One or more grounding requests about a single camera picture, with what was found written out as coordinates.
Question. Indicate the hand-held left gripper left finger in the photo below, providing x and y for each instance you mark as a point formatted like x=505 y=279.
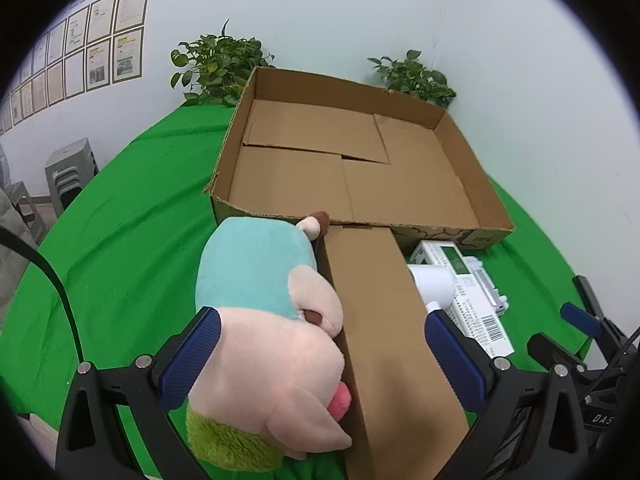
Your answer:
x=192 y=355

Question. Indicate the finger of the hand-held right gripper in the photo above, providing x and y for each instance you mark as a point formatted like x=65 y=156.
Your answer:
x=550 y=352
x=580 y=317

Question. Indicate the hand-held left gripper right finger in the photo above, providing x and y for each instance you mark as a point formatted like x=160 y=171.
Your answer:
x=452 y=360

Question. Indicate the long brown cardboard box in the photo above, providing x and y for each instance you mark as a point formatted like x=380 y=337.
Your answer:
x=385 y=320

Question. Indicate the white hair dryer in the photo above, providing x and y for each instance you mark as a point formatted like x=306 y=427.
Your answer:
x=432 y=282

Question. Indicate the pink and teal plush toy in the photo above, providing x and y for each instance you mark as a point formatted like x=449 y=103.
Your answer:
x=260 y=270

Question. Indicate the large cardboard box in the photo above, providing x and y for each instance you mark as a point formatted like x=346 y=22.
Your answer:
x=400 y=185

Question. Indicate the white package with green label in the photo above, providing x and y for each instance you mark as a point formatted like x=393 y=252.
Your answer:
x=475 y=315

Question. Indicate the person in grey jacket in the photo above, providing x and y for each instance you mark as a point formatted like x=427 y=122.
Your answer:
x=12 y=270

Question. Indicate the low grey plastic stool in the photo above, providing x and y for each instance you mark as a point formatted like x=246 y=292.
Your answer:
x=27 y=210

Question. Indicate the stack of grey plastic stools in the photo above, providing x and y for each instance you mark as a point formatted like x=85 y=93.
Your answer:
x=70 y=170

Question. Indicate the small potted green plant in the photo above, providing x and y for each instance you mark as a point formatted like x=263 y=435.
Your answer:
x=415 y=77

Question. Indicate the large potted green plant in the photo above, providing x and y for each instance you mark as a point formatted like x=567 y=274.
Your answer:
x=220 y=65

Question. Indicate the group of framed wall documents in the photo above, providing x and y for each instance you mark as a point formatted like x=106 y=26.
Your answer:
x=125 y=55

